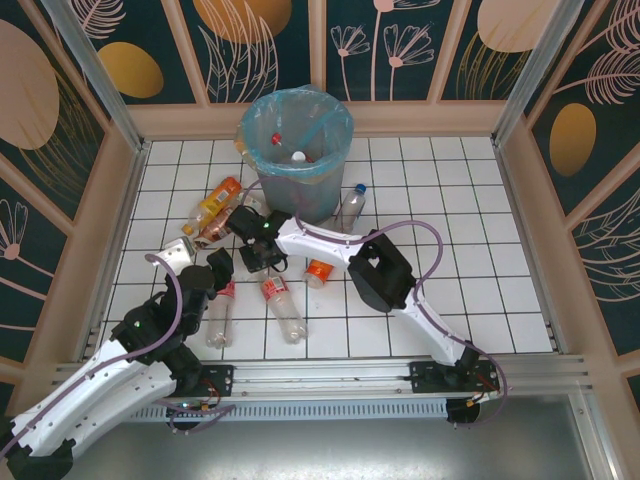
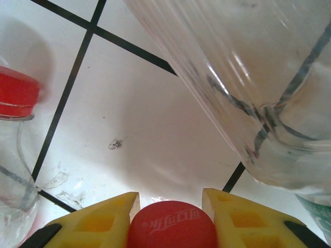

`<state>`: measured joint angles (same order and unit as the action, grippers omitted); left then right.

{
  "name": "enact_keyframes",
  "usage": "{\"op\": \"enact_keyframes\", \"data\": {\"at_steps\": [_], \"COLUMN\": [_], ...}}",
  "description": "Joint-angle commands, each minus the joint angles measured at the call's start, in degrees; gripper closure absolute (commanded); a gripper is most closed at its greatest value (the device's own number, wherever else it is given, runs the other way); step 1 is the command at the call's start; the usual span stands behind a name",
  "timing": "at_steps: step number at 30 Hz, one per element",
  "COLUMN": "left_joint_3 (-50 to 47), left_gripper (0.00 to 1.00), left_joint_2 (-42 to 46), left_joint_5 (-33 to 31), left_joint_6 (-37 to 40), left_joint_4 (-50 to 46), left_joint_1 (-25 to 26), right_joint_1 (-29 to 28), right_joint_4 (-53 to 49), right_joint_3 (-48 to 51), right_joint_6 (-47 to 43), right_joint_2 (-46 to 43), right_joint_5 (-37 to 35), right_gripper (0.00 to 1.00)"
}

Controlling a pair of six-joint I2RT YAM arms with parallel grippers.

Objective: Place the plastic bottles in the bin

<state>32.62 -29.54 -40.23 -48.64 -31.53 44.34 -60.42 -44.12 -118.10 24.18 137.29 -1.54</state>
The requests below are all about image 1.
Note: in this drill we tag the clear bottle orange label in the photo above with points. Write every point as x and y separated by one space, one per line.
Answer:
319 271

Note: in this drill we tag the brown coffee drink bottle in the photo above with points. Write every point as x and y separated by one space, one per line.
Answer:
215 227

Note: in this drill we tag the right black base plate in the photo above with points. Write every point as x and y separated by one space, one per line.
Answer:
425 377

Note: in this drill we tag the clear bottle blue cap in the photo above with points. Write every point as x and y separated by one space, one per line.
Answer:
352 210

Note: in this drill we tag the right aluminium side rail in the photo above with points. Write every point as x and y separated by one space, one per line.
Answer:
515 200

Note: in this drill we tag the right aluminium frame post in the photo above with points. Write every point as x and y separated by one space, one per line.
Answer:
541 65

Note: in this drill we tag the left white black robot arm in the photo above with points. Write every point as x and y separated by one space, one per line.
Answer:
100 395

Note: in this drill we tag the grey metal front panel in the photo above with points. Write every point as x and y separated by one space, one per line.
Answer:
320 450

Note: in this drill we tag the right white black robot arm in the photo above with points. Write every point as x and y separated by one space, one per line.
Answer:
320 242

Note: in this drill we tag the left aluminium frame post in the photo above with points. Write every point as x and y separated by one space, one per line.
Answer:
100 65

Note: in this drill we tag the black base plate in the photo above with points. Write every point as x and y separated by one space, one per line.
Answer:
220 377
425 377

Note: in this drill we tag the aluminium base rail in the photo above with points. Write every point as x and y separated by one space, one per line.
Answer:
325 375

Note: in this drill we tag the aluminium frame post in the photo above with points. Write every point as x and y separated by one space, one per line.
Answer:
100 65
541 65

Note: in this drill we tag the blue plastic bin liner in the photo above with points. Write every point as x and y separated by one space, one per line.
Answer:
300 107

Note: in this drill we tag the left aluminium side rail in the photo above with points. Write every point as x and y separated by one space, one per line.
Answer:
128 200

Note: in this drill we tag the grey mesh waste bin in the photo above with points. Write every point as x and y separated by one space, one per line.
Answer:
300 200

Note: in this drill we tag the orange juice bottle yellow label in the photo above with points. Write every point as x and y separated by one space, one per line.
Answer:
220 197

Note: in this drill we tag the clear plastic bottle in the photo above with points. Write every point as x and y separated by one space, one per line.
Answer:
252 200

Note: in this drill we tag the aluminium side rail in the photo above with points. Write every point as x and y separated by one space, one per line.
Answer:
515 200
128 200

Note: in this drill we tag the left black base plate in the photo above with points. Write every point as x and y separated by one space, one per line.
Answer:
220 377

